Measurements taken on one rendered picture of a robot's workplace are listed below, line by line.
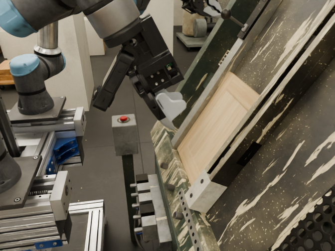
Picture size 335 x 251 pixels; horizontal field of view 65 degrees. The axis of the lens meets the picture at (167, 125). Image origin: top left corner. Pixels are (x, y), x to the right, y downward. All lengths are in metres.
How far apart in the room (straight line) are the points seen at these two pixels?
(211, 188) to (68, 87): 2.84
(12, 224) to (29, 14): 0.69
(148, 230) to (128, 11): 0.83
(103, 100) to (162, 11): 4.32
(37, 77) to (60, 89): 2.26
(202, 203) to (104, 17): 0.66
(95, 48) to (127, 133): 4.82
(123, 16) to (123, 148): 1.02
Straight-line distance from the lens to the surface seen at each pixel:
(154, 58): 0.45
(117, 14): 0.41
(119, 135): 1.32
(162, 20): 4.77
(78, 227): 1.83
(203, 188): 0.85
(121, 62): 0.44
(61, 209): 0.90
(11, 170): 0.90
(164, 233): 1.05
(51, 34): 1.30
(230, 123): 0.94
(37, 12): 0.45
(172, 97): 0.52
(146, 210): 1.09
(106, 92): 0.46
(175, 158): 1.11
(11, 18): 0.47
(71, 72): 3.40
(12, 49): 5.34
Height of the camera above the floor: 1.58
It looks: 31 degrees down
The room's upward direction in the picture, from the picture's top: straight up
